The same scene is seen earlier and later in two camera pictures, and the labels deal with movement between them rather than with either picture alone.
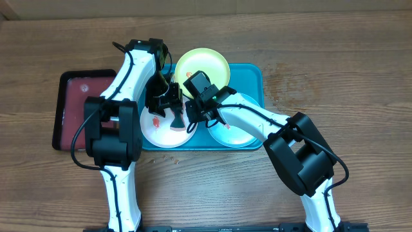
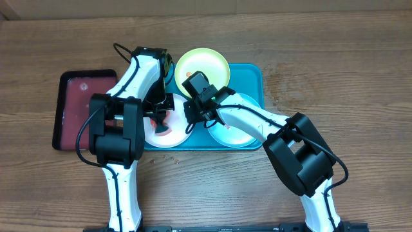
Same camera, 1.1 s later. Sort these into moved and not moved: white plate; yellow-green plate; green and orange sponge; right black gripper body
Moved: green and orange sponge
Not moved: white plate; yellow-green plate; right black gripper body
